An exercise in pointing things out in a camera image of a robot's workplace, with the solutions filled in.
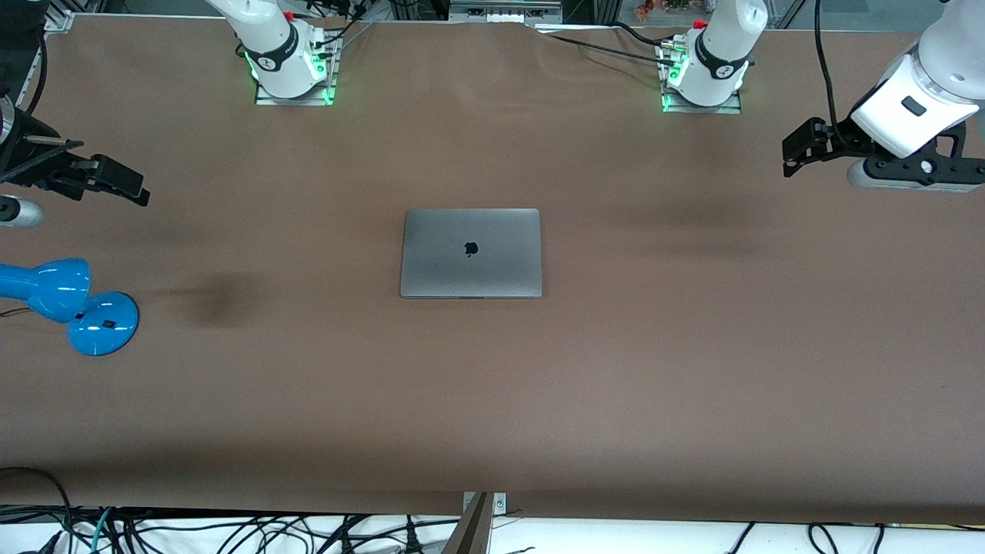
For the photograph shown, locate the grey laptop with black keyboard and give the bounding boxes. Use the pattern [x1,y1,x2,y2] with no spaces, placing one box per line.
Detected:
[399,208,543,300]

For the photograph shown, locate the blue desk lamp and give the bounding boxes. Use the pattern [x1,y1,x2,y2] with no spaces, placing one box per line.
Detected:
[0,258,141,357]

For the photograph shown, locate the grey power strip box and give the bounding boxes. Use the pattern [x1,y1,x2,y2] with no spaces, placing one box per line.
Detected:
[449,0,563,25]

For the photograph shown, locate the dark slanted bar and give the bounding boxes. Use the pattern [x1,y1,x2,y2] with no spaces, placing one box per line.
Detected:
[442,492,494,554]

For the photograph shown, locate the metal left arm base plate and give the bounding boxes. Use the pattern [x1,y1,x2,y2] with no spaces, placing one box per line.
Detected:
[660,42,743,115]

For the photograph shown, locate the aluminium frame profile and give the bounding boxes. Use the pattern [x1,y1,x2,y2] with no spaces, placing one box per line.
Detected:
[15,0,76,101]

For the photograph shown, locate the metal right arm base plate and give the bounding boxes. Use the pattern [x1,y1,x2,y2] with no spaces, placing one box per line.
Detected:
[254,35,339,107]

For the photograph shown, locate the black cable to arm base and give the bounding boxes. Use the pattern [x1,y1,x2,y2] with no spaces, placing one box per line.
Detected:
[548,22,679,67]

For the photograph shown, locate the black cables at arm base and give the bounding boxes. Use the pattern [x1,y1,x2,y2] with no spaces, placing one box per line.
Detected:
[306,0,378,51]

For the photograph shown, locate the black looped floor cable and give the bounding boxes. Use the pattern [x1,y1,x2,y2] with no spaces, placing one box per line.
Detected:
[0,466,75,554]

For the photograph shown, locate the teal floor cable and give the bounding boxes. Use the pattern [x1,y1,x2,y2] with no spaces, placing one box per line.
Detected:
[89,506,118,554]

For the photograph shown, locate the black floor cable tangle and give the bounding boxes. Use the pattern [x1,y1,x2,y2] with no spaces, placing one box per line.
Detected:
[115,511,462,554]

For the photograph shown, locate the metal table edge bracket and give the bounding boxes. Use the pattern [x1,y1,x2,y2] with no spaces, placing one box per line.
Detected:
[462,492,508,532]

